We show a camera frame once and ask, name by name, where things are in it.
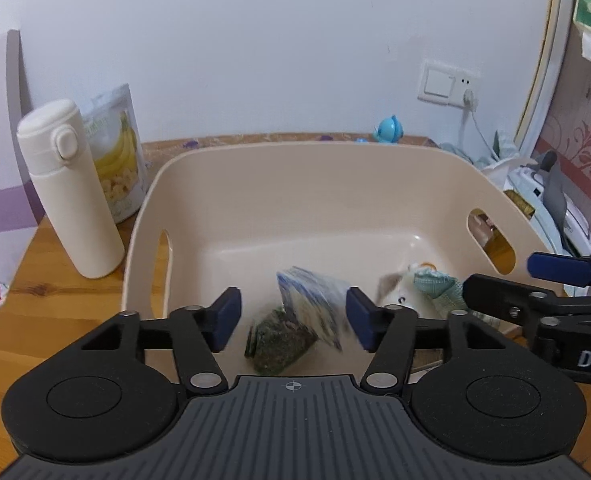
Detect white plush cat toy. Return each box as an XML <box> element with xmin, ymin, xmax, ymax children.
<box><xmin>376</xmin><ymin>262</ymin><xmax>441</xmax><ymax>318</ymax></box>

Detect green plaid scrunchie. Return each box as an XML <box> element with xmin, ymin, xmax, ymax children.
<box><xmin>414</xmin><ymin>268</ymin><xmax>468</xmax><ymax>318</ymax></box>

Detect blue white porcelain-pattern box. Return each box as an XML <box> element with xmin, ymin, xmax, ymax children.
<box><xmin>276</xmin><ymin>266</ymin><xmax>350</xmax><ymax>351</ymax></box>

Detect green dried herb bag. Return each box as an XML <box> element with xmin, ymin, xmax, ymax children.
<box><xmin>244</xmin><ymin>307</ymin><xmax>318</xmax><ymax>376</ymax></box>

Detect gold tissue pack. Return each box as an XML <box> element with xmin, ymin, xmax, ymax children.
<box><xmin>468</xmin><ymin>190</ymin><xmax>535</xmax><ymax>275</ymax></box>

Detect beige plastic storage bin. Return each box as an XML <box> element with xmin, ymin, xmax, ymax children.
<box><xmin>122</xmin><ymin>142</ymin><xmax>544</xmax><ymax>379</ymax></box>

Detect patterned bed headboard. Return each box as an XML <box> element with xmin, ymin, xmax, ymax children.
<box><xmin>517</xmin><ymin>0</ymin><xmax>591</xmax><ymax>232</ymax></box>

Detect blue cartoon figurine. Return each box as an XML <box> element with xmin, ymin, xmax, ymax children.
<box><xmin>373</xmin><ymin>115</ymin><xmax>404</xmax><ymax>144</ymax></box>

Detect banana chips snack pouch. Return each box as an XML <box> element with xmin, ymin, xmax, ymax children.
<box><xmin>82</xmin><ymin>84</ymin><xmax>149</xmax><ymax>223</ymax></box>

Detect cream thermos bottle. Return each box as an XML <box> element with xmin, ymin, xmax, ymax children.
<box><xmin>16</xmin><ymin>99</ymin><xmax>125</xmax><ymax>278</ymax></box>

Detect white device with grey strap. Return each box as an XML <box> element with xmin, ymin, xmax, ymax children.
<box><xmin>507</xmin><ymin>150</ymin><xmax>591</xmax><ymax>257</ymax></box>

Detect white plug and cable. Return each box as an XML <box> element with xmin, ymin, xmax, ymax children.
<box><xmin>460</xmin><ymin>88</ymin><xmax>502</xmax><ymax>164</ymax></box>

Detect white wall switch socket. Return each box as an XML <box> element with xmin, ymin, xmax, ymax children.
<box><xmin>417</xmin><ymin>60</ymin><xmax>480</xmax><ymax>110</ymax></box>

